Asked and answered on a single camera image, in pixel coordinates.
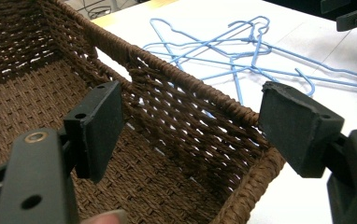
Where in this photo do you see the black floor cable bundle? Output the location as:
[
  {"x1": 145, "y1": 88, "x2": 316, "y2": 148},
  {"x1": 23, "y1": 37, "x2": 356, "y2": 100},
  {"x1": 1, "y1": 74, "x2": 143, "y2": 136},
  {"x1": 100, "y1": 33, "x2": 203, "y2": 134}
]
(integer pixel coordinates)
[{"x1": 77, "y1": 0, "x2": 114, "y2": 21}]

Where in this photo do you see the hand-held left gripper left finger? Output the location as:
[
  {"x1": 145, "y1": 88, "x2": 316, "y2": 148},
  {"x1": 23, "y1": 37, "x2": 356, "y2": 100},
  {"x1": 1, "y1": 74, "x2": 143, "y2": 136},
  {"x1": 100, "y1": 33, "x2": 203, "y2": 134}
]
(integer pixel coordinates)
[{"x1": 63, "y1": 79, "x2": 125, "y2": 184}]

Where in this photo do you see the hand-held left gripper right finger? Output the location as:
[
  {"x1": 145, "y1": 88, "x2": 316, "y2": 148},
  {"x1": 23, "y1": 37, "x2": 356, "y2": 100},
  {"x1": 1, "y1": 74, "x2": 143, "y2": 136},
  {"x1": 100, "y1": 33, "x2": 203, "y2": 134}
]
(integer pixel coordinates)
[{"x1": 258, "y1": 81, "x2": 346, "y2": 179}]

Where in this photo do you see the blue wire hanger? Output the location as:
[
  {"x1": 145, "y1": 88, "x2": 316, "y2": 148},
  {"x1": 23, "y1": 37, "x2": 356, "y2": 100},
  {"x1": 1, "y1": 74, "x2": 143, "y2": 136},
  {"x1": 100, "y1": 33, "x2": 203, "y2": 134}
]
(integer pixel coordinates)
[
  {"x1": 141, "y1": 15, "x2": 357, "y2": 91},
  {"x1": 168, "y1": 18, "x2": 273, "y2": 82},
  {"x1": 149, "y1": 17, "x2": 317, "y2": 106}
]

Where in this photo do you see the brown woven basket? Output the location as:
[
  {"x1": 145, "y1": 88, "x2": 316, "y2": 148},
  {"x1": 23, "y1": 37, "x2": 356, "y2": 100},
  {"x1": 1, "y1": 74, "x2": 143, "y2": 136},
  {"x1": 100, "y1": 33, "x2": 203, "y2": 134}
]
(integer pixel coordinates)
[{"x1": 0, "y1": 0, "x2": 287, "y2": 224}]

